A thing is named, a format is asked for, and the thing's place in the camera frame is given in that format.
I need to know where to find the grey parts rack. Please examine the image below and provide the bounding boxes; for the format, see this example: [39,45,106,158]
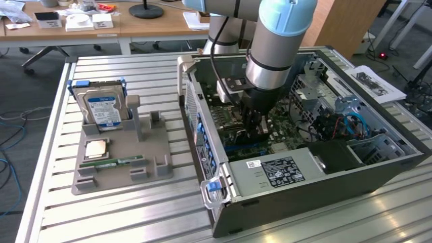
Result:
[71,94,175,196]

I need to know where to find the hard disk in blue caddy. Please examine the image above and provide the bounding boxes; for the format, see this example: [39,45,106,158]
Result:
[67,79,132,129]

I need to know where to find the grey power supply with label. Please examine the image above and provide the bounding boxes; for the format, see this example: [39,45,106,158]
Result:
[228,148,326,198]

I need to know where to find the white box with black top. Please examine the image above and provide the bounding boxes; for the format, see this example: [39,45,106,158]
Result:
[34,11,63,29]

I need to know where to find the metal disk bay cage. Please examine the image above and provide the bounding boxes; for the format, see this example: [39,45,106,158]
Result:
[290,57,359,123]

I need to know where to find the white table leg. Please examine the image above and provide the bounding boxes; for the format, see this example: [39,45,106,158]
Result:
[371,0,432,52]

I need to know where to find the black round lamp base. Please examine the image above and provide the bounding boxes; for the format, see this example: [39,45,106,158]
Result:
[128,0,166,20]

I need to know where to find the white papers stack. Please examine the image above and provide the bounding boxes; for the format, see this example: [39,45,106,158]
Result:
[183,11,212,31]

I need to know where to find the white boxes on desk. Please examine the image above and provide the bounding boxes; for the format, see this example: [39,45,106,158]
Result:
[64,13,96,32]

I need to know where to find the printed paper manual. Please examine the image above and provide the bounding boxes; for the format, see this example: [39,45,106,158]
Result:
[332,65,408,105]

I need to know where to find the open dark grey PC case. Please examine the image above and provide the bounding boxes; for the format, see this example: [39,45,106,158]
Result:
[178,48,432,238]

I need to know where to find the black fan shroud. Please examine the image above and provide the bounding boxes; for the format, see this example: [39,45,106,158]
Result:
[306,140,366,176]

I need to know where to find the small metal disk bay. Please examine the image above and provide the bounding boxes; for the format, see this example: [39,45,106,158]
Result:
[347,133,407,166]

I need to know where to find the clear plastic bag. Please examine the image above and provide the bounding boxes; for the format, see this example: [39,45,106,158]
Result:
[0,4,34,24]

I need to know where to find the blue case latch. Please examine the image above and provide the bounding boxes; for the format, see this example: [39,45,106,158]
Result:
[204,180,224,195]

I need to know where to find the plain white box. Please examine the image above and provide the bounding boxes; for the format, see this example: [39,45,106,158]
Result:
[91,13,114,30]

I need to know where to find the wooden desk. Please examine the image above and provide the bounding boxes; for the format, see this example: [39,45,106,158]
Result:
[0,0,306,55]

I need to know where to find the installed black RAM stick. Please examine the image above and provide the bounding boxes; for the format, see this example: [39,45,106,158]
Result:
[224,125,247,137]

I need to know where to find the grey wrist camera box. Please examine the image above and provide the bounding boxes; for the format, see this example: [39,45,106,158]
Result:
[215,75,255,103]

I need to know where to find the white label card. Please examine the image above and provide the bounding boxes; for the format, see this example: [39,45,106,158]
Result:
[4,22,32,31]

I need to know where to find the green motherboard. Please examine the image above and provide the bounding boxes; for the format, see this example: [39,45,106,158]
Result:
[202,83,320,163]

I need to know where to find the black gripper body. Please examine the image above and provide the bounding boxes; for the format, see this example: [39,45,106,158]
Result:
[240,87,282,115]

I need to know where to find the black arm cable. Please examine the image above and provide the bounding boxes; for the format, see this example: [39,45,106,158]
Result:
[210,16,235,102]

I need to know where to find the wooden cabinet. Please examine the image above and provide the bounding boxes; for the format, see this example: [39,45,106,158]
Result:
[300,0,388,58]

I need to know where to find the blue floor cable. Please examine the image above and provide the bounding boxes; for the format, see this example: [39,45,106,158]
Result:
[0,120,27,216]

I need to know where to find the blue wire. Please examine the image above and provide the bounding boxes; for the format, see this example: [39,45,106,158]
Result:
[344,112,372,139]

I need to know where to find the white floor cable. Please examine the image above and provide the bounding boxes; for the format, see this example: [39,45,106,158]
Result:
[0,105,52,122]

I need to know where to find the CPU with copper-toned lid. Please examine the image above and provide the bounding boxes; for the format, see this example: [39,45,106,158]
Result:
[83,141,111,160]

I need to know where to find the green RAM stick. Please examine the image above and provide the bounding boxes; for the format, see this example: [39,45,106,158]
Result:
[79,154,144,169]

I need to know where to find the red wire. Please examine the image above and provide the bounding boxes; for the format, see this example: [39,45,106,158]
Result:
[331,117,343,139]

